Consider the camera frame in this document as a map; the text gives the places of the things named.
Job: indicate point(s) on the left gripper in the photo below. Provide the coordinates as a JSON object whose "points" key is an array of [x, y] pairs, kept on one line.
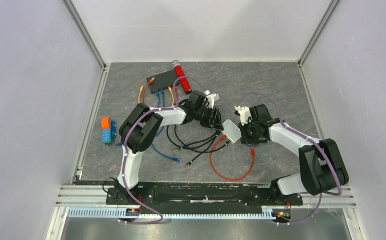
{"points": [[215, 122]]}

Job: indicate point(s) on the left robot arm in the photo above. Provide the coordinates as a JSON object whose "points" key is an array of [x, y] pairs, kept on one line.
{"points": [[141, 126]]}

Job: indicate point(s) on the red glitter tube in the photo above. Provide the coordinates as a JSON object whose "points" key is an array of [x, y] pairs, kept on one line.
{"points": [[181, 75]]}

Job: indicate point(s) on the black network switch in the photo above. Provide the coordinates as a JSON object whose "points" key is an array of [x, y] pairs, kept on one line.
{"points": [[161, 81]]}

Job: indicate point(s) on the white plastic box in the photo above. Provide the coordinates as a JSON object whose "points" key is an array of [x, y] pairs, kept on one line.
{"points": [[231, 131]]}

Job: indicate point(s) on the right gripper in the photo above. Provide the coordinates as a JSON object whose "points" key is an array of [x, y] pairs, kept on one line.
{"points": [[245, 139]]}

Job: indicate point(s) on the blue orange toy bricks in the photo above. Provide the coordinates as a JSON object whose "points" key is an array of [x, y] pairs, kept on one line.
{"points": [[108, 130]]}

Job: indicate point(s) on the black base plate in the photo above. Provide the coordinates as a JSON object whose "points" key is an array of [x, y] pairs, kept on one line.
{"points": [[198, 198]]}

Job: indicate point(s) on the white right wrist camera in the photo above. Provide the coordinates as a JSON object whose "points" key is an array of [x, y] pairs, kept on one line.
{"points": [[243, 113]]}

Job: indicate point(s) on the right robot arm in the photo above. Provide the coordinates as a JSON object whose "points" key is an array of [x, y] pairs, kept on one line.
{"points": [[321, 167]]}

